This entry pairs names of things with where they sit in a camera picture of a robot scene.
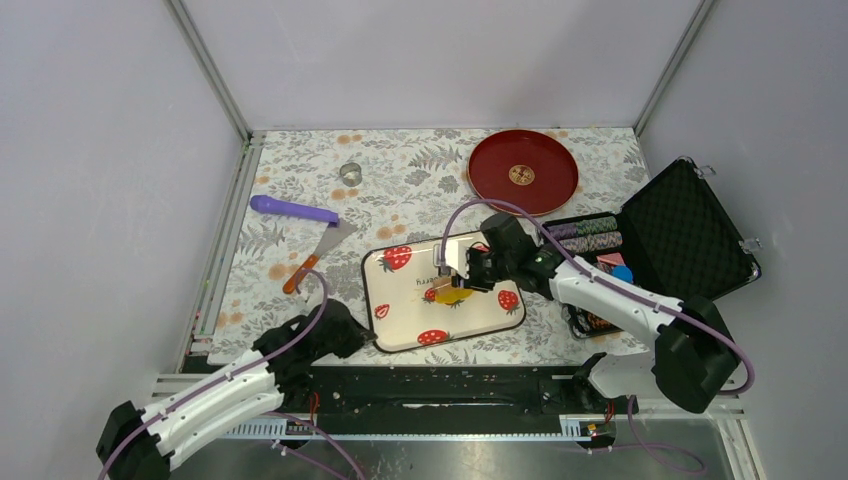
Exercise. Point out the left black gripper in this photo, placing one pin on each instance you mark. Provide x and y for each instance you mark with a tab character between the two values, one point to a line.
358	336

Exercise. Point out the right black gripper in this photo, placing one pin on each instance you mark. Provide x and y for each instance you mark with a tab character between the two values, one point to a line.
472	281

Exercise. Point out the yellow dough lump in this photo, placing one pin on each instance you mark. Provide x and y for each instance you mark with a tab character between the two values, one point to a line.
451	296

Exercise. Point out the strawberry print tray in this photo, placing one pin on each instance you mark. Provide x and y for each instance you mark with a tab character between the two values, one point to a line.
410	305

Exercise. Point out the metal ring cutter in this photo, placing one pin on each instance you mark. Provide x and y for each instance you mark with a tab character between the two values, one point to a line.
351	174

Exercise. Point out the wooden dough roller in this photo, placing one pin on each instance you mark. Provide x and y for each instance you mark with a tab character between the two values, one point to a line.
451	262

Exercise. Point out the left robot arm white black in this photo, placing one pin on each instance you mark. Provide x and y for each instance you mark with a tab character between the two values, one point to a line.
151	442

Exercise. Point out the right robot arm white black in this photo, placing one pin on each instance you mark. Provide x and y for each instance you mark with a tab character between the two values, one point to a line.
691	353

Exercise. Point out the red round plate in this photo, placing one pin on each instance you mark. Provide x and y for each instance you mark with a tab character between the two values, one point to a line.
527	169

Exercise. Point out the blue chip in case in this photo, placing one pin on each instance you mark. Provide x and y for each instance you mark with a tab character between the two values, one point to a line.
623	273

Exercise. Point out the floral table mat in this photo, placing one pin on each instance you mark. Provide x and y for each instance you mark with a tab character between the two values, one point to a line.
412	182

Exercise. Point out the black foam-lined case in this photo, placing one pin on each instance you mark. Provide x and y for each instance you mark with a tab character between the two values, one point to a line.
673	234

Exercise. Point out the orange handle metal scraper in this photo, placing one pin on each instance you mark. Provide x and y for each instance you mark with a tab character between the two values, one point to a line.
332	236

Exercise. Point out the purple handle tool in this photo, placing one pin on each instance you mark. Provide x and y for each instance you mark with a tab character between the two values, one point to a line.
264	204

